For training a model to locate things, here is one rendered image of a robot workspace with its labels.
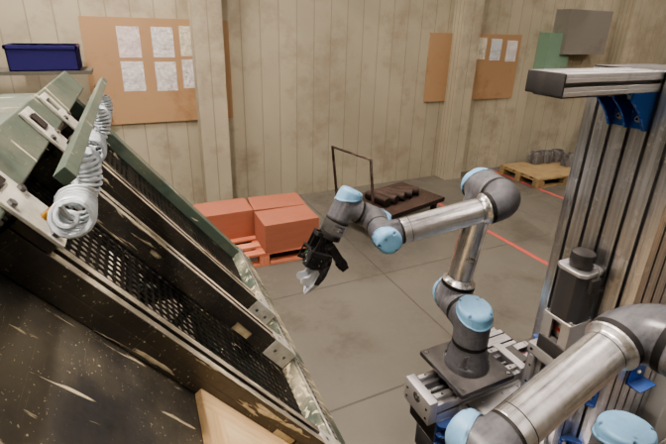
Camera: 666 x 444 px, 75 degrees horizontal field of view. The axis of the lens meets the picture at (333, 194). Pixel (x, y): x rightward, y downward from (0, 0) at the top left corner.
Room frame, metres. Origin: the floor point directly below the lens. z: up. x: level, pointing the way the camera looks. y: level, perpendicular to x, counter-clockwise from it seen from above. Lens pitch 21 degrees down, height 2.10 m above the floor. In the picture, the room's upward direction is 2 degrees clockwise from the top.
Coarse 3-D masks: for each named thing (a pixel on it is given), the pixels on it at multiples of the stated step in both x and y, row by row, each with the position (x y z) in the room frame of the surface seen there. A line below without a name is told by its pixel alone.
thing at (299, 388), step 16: (240, 256) 2.12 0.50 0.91; (240, 272) 1.99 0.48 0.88; (256, 272) 2.09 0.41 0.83; (256, 288) 1.81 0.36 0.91; (272, 304) 1.78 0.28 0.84; (272, 320) 1.57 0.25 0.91; (288, 336) 1.56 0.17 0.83; (288, 368) 1.30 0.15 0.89; (304, 368) 1.37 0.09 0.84; (304, 384) 1.21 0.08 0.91; (304, 400) 1.15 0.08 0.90; (320, 400) 1.20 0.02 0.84; (304, 416) 1.10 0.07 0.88; (320, 416) 1.08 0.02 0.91; (336, 432) 1.07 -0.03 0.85
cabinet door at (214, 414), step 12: (204, 396) 0.73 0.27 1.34; (204, 408) 0.70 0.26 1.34; (216, 408) 0.73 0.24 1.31; (228, 408) 0.76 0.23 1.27; (204, 420) 0.67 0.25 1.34; (216, 420) 0.69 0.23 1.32; (228, 420) 0.72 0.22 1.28; (240, 420) 0.76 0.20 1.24; (252, 420) 0.80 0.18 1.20; (204, 432) 0.64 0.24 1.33; (216, 432) 0.65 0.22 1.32; (228, 432) 0.69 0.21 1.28; (240, 432) 0.72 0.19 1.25; (252, 432) 0.75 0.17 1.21; (264, 432) 0.79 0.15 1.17
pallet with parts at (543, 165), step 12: (528, 156) 6.82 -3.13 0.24; (540, 156) 6.67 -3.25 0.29; (552, 156) 6.78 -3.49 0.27; (564, 156) 6.73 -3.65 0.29; (504, 168) 6.54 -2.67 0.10; (516, 168) 6.41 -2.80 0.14; (528, 168) 6.43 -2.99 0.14; (540, 168) 6.45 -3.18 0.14; (552, 168) 6.47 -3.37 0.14; (564, 168) 6.49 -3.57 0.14; (540, 180) 5.95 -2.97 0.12; (564, 180) 6.13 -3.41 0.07
